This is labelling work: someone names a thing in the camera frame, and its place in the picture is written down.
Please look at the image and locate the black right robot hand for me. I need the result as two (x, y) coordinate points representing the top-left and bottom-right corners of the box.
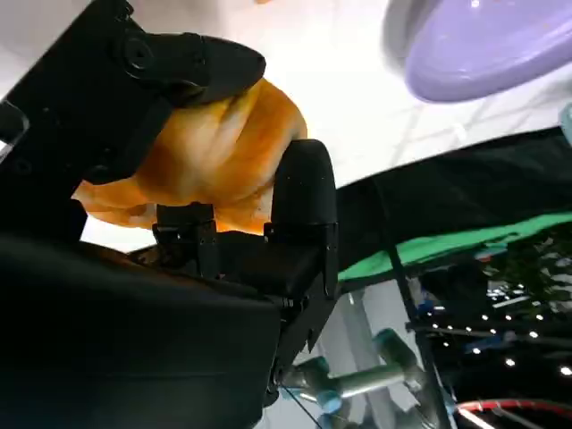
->
(0, 0), (340, 429)

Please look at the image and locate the thin black stand pole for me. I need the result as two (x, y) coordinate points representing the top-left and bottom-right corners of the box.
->
(370, 178), (455, 429)

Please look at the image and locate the green cloth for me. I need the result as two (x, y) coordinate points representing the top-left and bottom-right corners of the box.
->
(337, 213), (555, 283)

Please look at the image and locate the black backdrop cloth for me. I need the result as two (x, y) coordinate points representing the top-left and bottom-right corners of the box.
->
(334, 127), (572, 269)

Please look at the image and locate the red hoop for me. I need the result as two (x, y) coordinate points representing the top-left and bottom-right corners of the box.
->
(455, 400), (572, 420)

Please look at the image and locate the lilac plate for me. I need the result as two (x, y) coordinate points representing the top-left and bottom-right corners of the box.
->
(404, 0), (572, 105)

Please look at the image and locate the pale green mug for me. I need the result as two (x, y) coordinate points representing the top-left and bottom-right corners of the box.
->
(558, 101), (572, 147)

